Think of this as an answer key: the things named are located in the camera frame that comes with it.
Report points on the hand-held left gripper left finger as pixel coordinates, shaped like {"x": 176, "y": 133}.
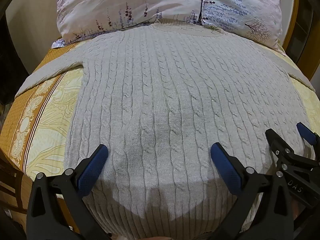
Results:
{"x": 92, "y": 166}

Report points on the brown wooden chair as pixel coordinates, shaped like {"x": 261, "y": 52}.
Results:
{"x": 11, "y": 187}

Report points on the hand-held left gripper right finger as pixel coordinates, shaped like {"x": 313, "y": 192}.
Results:
{"x": 226, "y": 167}

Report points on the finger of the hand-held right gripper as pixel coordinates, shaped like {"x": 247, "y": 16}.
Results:
{"x": 306, "y": 133}
{"x": 275, "y": 142}

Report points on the yellow patterned bed sheet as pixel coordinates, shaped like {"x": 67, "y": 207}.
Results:
{"x": 47, "y": 120}

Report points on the floral pillow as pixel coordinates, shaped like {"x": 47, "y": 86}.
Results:
{"x": 140, "y": 2}

